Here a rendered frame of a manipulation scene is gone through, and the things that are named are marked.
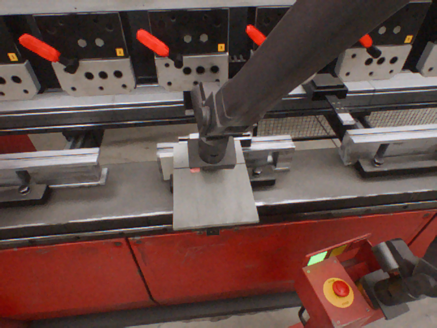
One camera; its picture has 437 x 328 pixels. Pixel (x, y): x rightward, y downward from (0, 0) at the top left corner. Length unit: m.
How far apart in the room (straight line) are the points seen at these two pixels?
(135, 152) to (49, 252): 1.45
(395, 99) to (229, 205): 0.82
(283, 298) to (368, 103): 0.98
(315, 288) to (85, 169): 0.68
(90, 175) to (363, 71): 0.75
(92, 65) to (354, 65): 0.56
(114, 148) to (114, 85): 1.77
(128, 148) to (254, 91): 2.07
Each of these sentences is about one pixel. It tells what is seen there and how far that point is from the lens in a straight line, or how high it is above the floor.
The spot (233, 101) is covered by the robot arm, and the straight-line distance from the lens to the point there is 0.40.
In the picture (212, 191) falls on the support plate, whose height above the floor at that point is 1.00.
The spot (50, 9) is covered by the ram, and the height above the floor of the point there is 1.35.
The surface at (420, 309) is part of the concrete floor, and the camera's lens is 1.88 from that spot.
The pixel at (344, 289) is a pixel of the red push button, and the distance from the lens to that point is 0.81.
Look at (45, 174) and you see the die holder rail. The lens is 0.92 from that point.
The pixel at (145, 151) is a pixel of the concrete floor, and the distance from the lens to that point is 2.32.
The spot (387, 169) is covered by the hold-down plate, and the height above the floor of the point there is 0.90.
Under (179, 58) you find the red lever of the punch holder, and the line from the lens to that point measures 0.59.
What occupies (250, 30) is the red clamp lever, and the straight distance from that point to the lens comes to 0.59.
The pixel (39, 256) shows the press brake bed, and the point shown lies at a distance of 1.04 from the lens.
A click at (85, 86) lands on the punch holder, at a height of 1.20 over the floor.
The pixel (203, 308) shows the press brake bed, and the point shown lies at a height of 0.05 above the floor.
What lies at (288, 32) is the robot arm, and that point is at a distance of 0.30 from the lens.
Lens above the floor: 1.51
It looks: 45 degrees down
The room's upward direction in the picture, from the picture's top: straight up
